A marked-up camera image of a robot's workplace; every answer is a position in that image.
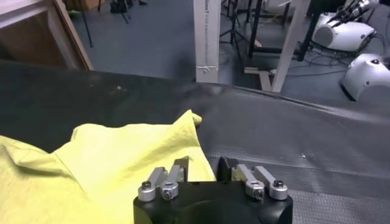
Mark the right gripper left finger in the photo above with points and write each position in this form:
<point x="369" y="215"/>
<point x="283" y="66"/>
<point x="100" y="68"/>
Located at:
<point x="170" y="182"/>

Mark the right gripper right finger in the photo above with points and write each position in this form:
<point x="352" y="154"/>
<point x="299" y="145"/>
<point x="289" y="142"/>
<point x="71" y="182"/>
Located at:
<point x="253" y="182"/>

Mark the yellow-green t-shirt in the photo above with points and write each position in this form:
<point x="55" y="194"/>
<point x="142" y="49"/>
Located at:
<point x="106" y="158"/>

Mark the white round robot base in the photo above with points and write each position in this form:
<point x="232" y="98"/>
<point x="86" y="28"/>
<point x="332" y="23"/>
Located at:
<point x="365" y="73"/>

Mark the large black table cover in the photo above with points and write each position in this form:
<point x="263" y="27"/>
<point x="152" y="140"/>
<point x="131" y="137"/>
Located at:
<point x="289" y="131"/>

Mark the tall white cardboard box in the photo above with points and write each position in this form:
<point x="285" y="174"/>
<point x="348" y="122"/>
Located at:
<point x="207" y="39"/>

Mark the white standing desk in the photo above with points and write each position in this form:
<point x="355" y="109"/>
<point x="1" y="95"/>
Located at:
<point x="291" y="39"/>

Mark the black tripod stand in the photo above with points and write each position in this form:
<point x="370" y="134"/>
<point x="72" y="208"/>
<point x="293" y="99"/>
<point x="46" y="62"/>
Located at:
<point x="233" y="27"/>

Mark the white rectangular table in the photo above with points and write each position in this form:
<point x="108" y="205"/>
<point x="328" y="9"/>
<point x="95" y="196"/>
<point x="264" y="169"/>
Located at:
<point x="18" y="12"/>

